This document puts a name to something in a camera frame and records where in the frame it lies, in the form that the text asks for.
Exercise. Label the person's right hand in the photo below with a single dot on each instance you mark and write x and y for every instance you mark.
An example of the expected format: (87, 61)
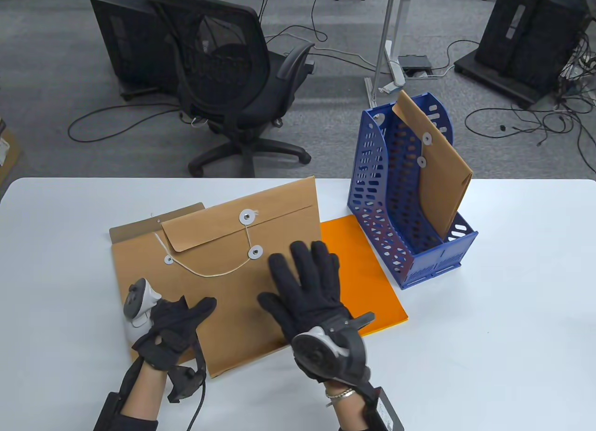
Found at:
(307, 291)

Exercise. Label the person's left hand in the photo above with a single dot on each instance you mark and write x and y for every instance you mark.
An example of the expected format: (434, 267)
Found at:
(174, 328)

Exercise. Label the person's left forearm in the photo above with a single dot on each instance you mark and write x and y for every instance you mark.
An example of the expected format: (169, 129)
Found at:
(144, 393)

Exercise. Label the black left forearm pack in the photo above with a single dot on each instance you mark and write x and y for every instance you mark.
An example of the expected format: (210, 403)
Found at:
(109, 414)

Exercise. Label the white left hand controller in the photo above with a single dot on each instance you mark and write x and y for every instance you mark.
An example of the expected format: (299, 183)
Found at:
(137, 305)

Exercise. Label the grey metal desk leg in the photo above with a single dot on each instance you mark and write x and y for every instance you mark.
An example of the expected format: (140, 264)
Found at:
(389, 26)

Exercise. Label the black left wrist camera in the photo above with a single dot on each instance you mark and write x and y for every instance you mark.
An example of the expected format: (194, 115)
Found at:
(186, 384)

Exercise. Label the blue plastic file holder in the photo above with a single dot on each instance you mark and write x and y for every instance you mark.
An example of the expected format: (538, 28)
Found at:
(377, 226)

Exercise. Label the person's right forearm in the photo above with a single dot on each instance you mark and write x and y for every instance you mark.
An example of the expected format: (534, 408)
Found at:
(347, 412)

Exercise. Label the black floor box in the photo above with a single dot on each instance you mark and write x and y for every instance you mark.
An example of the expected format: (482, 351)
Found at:
(416, 63)

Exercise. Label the cardboard box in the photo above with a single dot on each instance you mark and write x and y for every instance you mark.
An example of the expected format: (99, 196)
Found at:
(8, 151)

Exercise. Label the brown document pouch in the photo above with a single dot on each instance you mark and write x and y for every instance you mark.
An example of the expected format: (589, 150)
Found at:
(447, 175)
(233, 310)
(139, 268)

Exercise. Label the black computer tower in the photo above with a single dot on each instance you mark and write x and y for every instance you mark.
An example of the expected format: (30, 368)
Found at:
(121, 40)

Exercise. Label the black mesh office chair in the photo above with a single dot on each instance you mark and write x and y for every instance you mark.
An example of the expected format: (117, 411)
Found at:
(233, 77)

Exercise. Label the black right forearm pack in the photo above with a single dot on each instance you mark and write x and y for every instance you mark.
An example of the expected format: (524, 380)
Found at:
(386, 412)

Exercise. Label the orange cardstock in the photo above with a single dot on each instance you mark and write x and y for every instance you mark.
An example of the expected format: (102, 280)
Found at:
(363, 272)

